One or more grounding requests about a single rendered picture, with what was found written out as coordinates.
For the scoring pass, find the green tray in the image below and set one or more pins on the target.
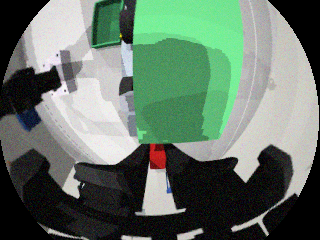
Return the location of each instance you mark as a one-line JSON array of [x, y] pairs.
[[94, 24], [108, 22]]

